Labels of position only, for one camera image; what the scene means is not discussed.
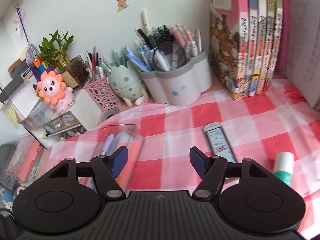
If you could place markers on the open text book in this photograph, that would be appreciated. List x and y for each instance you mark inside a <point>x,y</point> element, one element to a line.
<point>305,42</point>

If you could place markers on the grey flat box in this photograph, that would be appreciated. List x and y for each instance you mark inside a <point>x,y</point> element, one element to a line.
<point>12,88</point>

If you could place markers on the clear storage box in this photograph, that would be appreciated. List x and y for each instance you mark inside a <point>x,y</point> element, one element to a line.
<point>40,116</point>

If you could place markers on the green egg pen holder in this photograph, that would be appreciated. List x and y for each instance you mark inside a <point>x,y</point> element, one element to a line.
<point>125,82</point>

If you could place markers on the pink perforated pen holder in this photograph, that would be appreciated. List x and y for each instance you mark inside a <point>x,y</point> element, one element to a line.
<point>105,95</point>

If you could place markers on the white flower-shaped pen holder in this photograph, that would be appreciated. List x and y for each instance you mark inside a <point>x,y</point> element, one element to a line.
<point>180,85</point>

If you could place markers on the blue spine comic book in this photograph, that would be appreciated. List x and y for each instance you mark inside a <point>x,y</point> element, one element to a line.
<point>253,30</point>

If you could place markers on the pink book pile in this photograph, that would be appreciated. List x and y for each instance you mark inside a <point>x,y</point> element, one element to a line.
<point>22,160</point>

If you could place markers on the purple hanging charm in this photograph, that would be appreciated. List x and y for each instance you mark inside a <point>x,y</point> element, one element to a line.
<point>31,51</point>

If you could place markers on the clear bag yellow pieces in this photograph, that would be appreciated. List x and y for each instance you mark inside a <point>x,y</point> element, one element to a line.
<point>11,115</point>

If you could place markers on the green spine comic book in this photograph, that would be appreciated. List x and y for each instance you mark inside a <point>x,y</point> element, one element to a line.
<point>278,25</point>
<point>270,30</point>

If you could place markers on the red checkered tablecloth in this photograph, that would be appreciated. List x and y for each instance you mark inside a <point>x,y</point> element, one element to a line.
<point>250,117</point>

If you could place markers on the glass vase with pebbles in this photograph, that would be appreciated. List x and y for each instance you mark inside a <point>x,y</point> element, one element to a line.
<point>75,71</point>

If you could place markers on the dark grey box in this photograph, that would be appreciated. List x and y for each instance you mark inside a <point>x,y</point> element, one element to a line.
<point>25,72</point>

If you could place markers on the pens in white holder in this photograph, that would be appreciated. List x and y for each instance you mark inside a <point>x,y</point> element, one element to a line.
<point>147,55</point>

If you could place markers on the green bamboo plant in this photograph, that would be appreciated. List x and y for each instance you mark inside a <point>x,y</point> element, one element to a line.
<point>55,45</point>

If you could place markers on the pencil lead refill case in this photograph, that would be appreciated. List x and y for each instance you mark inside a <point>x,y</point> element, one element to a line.
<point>220,142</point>

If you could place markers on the white drawer organizer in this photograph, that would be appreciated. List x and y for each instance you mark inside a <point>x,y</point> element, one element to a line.
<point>85,107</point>

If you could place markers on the pink lion toy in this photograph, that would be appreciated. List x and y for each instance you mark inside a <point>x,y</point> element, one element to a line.
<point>51,87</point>

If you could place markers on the white cardboard box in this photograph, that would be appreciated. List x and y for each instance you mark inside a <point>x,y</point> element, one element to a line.
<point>22,102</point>

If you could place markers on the brown animal wall sticker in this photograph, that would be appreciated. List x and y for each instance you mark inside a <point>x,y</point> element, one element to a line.
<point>122,3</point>

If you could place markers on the grey desk grommet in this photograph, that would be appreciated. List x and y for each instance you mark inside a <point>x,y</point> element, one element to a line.
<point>109,115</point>

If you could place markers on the clear plastic stationery box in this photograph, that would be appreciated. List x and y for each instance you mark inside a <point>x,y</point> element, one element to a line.
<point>135,133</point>

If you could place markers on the colourful puzzle cube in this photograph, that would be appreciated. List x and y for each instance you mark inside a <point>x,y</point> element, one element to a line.
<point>41,66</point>

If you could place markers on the orange highlighter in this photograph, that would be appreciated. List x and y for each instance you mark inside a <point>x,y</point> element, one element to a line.
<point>136,150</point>

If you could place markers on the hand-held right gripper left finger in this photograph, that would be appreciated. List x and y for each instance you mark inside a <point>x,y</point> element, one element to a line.
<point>120,161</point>

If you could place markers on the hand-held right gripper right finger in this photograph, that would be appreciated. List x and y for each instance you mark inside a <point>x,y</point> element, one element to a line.
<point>198,162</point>

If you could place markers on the row of pink books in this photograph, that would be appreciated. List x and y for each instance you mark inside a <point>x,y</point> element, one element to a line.
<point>225,42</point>

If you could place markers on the white green glue stick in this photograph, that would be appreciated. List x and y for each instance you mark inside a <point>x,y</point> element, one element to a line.
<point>283,165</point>

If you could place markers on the black magnifying glass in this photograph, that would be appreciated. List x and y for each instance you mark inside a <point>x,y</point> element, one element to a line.
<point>172,55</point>

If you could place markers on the pens in egg holder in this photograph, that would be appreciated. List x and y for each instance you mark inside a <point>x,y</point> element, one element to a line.
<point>117,57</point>

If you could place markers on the pens in pink holder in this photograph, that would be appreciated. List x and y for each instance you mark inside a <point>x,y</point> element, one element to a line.
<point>96,65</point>

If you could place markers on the white tape roll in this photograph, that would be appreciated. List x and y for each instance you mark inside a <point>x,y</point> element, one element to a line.
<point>140,100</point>

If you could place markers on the peach pastel pen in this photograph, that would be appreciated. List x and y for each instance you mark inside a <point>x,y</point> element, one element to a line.
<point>125,177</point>

